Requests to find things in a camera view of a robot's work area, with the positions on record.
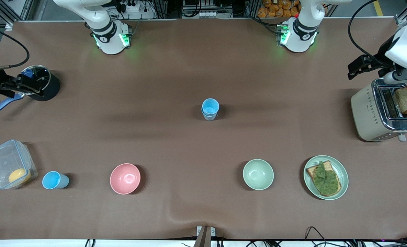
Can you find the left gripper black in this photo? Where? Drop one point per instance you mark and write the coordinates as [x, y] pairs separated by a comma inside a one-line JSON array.
[[381, 56]]

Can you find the plain blue cup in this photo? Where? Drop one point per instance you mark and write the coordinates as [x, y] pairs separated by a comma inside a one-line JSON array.
[[50, 180], [211, 104]]

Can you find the blue cup with white paper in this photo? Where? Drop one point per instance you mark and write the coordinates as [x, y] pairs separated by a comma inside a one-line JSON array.
[[209, 118]]

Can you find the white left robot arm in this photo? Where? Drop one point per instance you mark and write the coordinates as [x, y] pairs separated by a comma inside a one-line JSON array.
[[301, 34]]

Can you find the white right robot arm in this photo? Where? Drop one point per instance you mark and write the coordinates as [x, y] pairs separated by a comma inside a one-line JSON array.
[[109, 37]]

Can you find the glass lid with blue knob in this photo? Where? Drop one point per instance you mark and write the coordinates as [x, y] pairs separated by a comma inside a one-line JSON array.
[[42, 77]]

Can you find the beige chrome toaster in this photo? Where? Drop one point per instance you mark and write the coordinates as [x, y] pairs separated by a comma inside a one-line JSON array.
[[368, 113]]

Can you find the clear plastic container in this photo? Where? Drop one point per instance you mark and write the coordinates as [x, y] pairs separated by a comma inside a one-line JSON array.
[[4, 159]]

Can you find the yellow round food piece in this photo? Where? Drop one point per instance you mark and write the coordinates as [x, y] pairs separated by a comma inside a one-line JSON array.
[[19, 175]]

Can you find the bag of orange snacks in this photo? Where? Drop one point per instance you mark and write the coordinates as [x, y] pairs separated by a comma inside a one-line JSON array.
[[279, 8]]

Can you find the pale green plate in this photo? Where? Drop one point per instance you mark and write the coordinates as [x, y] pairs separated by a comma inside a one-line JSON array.
[[341, 173]]

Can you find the toast slice under lettuce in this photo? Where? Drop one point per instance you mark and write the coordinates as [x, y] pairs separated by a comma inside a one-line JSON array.
[[312, 170]]

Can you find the green lettuce leaf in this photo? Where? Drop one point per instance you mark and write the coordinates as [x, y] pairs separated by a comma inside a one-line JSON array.
[[327, 180]]

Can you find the white power strip with plugs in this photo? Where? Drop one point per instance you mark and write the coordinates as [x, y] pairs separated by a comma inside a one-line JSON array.
[[131, 7]]

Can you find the pink bowl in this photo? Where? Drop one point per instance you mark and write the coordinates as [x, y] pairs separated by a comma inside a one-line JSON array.
[[125, 178]]

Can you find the pale green bowl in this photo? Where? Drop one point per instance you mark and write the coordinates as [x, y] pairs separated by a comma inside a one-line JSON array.
[[258, 174]]

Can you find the brown table cloth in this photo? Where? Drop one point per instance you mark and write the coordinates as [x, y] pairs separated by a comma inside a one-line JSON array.
[[189, 154]]

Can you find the aluminium frame corner bracket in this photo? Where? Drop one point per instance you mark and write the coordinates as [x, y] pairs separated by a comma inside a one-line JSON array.
[[400, 20], [9, 26]]

